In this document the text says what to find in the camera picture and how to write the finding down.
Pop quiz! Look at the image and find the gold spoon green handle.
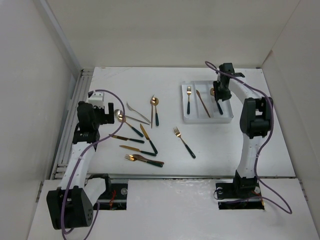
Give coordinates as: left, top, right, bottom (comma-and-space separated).
117, 114, 144, 138
150, 96, 160, 127
210, 87, 224, 115

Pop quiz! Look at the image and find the rose gold knife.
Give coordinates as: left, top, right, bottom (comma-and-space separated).
196, 89, 211, 118

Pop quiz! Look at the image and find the gold fork green handle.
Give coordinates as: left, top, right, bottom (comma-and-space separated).
124, 154, 165, 168
173, 127, 196, 159
186, 85, 192, 115

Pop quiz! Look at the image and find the silver spoon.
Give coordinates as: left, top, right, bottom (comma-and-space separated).
114, 109, 149, 125

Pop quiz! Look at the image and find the rose gold fork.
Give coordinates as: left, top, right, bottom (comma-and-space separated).
150, 95, 155, 128

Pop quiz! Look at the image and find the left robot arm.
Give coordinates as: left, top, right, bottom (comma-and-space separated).
46, 101, 115, 230

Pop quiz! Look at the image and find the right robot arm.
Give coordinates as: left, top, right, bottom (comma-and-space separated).
213, 63, 274, 197

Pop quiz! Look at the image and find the white three-slot cutlery tray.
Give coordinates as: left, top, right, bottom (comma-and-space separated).
181, 80, 234, 124

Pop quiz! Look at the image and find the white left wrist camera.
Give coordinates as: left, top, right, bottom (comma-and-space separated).
87, 91, 104, 109

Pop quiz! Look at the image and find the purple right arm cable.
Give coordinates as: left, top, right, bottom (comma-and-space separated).
204, 60, 293, 215

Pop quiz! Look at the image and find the aluminium rail frame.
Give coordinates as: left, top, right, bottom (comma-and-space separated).
48, 68, 94, 180

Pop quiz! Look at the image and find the gold knife green handle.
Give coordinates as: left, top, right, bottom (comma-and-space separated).
140, 124, 158, 155
119, 145, 157, 157
109, 134, 145, 144

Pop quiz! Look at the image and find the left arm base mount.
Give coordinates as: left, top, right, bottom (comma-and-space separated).
85, 173, 128, 211

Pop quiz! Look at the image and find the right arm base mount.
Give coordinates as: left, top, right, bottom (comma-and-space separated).
215, 182, 265, 210

